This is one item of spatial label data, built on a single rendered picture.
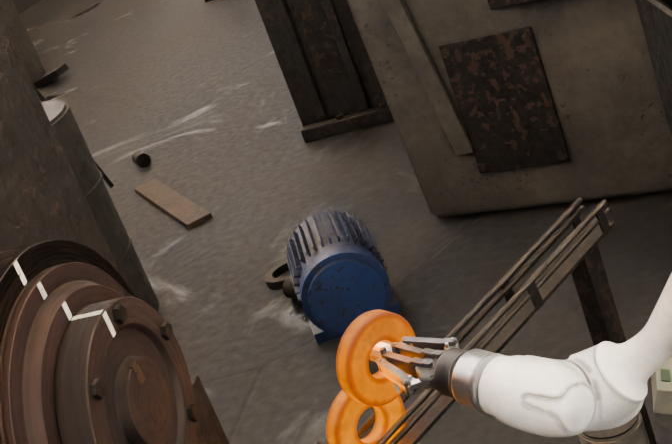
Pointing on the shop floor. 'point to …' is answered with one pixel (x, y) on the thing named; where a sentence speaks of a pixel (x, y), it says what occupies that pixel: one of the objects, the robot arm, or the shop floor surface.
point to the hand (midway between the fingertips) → (374, 349)
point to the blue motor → (337, 272)
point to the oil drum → (99, 200)
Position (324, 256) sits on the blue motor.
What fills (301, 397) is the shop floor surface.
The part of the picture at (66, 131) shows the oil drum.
